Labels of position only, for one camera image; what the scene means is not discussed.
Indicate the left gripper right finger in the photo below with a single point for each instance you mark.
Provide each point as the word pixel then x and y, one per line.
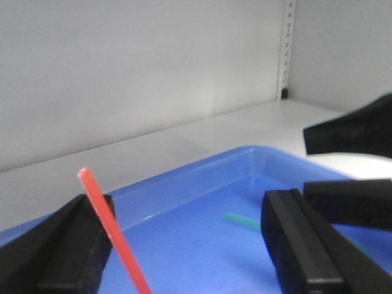
pixel 309 255

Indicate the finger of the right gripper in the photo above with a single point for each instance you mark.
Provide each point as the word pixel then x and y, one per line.
pixel 365 203
pixel 366 130

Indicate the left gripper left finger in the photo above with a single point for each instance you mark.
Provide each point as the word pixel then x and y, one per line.
pixel 65 253

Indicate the red plastic spoon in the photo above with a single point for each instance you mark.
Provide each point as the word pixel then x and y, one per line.
pixel 112 229

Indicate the green plastic spoon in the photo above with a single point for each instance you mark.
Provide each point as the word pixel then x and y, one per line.
pixel 242 221

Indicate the white lab cabinet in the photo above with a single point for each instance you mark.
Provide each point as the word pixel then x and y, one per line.
pixel 135 88

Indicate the blue plastic tray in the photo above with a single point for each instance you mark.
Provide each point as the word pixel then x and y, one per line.
pixel 174 224

